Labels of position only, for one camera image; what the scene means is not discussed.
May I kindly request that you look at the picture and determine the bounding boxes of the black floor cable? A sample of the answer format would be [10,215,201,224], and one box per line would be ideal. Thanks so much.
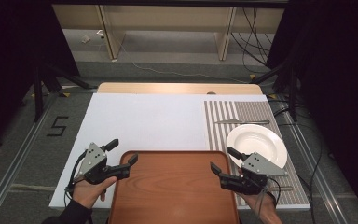
[268,98,324,224]

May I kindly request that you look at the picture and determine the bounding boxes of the silver table knife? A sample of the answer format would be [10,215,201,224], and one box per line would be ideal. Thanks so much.
[213,119,271,126]

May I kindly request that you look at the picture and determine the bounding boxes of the black metal stand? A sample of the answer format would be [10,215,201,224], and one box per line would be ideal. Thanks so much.
[21,59,98,123]
[252,59,302,123]

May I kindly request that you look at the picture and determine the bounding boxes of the hand-held gripper cable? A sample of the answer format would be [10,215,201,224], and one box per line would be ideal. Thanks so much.
[259,176,282,207]
[63,149,89,208]

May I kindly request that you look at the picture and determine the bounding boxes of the black tape mark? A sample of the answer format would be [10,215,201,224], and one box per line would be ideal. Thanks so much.
[46,116,70,137]

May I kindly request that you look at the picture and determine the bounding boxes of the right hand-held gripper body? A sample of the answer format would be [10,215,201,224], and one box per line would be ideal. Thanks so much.
[218,151,289,196]

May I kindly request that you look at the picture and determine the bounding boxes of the left hand-held gripper cable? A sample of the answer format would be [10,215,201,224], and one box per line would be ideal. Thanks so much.
[63,149,89,208]

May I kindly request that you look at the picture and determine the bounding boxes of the white plate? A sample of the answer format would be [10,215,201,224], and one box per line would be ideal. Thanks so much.
[226,123,289,170]

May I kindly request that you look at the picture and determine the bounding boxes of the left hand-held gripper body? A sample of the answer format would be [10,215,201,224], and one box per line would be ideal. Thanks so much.
[73,142,131,186]

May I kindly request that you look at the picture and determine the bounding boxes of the brown wooden tray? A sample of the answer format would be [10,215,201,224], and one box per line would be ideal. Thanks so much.
[107,150,241,224]

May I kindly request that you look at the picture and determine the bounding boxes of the grey striped placemat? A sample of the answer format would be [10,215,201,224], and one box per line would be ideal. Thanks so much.
[202,100,310,208]

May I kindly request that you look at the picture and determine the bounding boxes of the person's left hand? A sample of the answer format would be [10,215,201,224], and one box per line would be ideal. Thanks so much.
[72,175,119,209]

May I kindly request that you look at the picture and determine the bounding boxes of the beige wooden desk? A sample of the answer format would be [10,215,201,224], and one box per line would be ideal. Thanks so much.
[51,4,285,62]

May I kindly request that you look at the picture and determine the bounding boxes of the white cable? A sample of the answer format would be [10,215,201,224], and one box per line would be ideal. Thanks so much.
[114,35,250,85]

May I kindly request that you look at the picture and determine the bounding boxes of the light wooden table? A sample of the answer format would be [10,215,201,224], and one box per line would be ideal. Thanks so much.
[96,81,264,96]

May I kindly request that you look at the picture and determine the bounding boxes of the aluminium rail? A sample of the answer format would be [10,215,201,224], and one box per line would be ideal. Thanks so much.
[0,91,60,222]
[279,94,350,224]

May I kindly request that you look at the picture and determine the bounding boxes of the black cable bundle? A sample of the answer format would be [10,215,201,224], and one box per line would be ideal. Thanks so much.
[230,7,282,75]

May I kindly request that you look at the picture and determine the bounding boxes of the right hand-held gripper cable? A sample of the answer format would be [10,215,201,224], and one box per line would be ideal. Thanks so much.
[259,176,282,207]

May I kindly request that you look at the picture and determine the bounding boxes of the person's right hand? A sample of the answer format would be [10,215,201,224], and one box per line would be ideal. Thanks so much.
[237,187,280,217]

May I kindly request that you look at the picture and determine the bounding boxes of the white board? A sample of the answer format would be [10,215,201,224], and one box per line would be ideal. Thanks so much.
[48,92,311,210]

